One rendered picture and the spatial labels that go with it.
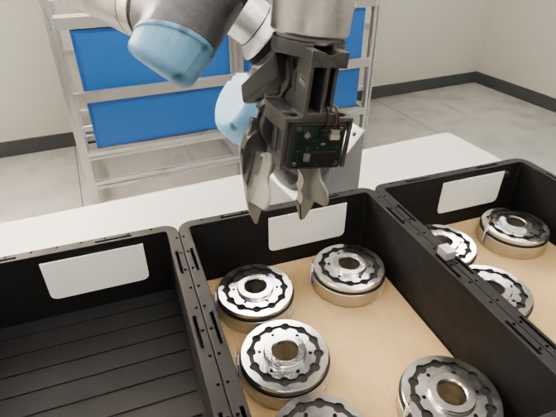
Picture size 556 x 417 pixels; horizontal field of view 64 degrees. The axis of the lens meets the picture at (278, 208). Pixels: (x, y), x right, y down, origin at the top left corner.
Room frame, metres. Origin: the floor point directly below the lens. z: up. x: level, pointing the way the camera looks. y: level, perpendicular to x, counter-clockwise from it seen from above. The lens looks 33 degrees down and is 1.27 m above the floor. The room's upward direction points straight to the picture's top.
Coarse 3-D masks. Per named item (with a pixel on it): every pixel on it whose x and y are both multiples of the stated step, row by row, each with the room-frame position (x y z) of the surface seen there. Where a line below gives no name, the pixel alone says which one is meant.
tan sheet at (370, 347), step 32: (384, 288) 0.48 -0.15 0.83; (320, 320) 0.41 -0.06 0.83; (352, 320) 0.41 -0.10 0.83; (384, 320) 0.41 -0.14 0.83; (416, 320) 0.41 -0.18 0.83; (352, 352) 0.36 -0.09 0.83; (384, 352) 0.36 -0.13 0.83; (416, 352) 0.36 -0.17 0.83; (448, 352) 0.36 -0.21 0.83; (352, 384) 0.32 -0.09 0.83; (384, 384) 0.32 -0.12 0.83; (256, 416) 0.28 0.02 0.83; (384, 416) 0.28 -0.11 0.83
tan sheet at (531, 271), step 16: (448, 224) 0.64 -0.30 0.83; (464, 224) 0.64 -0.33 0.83; (480, 256) 0.55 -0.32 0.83; (496, 256) 0.55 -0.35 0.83; (544, 256) 0.55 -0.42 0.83; (512, 272) 0.51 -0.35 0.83; (528, 272) 0.51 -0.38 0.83; (544, 272) 0.51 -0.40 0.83; (544, 288) 0.48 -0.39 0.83; (544, 304) 0.44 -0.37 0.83; (544, 320) 0.41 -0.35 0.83
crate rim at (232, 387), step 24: (360, 192) 0.58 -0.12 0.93; (216, 216) 0.51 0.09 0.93; (240, 216) 0.51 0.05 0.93; (192, 240) 0.46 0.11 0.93; (192, 264) 0.41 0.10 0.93; (216, 312) 0.33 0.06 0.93; (504, 312) 0.33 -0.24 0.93; (216, 336) 0.30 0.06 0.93; (528, 336) 0.30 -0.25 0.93; (216, 360) 0.27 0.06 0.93; (552, 360) 0.27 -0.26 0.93; (240, 384) 0.25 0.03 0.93; (240, 408) 0.22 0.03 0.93
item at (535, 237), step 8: (496, 208) 0.64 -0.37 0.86; (504, 208) 0.64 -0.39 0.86; (512, 208) 0.64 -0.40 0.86; (488, 216) 0.62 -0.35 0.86; (496, 216) 0.61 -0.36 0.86; (528, 216) 0.62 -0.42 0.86; (496, 224) 0.59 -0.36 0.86; (536, 224) 0.59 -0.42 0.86; (544, 224) 0.59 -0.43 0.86; (496, 232) 0.57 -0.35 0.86; (504, 232) 0.57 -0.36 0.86; (512, 232) 0.57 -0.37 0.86; (528, 232) 0.57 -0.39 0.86; (536, 232) 0.57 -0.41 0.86; (544, 232) 0.57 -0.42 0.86; (504, 240) 0.55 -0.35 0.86; (512, 240) 0.55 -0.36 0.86; (520, 240) 0.55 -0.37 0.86; (528, 240) 0.55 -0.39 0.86; (536, 240) 0.55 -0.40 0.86; (544, 240) 0.55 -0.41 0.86
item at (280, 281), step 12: (228, 276) 0.46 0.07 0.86; (240, 276) 0.46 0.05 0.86; (276, 276) 0.47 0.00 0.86; (228, 288) 0.44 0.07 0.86; (276, 288) 0.44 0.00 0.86; (288, 288) 0.44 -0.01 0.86; (228, 300) 0.42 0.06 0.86; (240, 300) 0.42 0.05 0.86; (264, 300) 0.42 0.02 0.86; (276, 300) 0.42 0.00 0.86; (288, 300) 0.42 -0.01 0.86; (228, 312) 0.40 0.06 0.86; (240, 312) 0.40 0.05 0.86; (252, 312) 0.40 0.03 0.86; (264, 312) 0.40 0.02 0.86; (276, 312) 0.40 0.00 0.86
